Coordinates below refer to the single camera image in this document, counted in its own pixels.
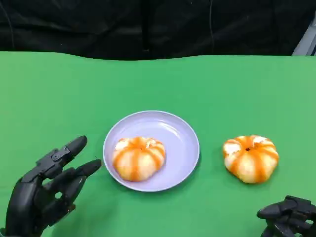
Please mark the lilac plate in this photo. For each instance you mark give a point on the lilac plate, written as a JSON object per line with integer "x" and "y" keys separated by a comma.
{"x": 177, "y": 138}

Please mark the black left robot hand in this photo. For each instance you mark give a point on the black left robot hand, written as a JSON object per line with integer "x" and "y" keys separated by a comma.
{"x": 27, "y": 197}

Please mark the green table cloth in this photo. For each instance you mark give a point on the green table cloth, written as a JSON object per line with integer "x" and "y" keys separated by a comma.
{"x": 158, "y": 84}

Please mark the orange and white toy bread roll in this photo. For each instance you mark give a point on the orange and white toy bread roll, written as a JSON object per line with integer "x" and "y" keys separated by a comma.
{"x": 138, "y": 160}
{"x": 250, "y": 160}

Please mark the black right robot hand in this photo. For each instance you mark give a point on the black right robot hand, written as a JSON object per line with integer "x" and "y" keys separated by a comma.
{"x": 291, "y": 217}

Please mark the black backdrop cloth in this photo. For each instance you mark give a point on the black backdrop cloth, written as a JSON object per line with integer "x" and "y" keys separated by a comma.
{"x": 98, "y": 24}

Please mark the grey metal frame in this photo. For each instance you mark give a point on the grey metal frame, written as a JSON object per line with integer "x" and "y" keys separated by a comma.
{"x": 307, "y": 40}

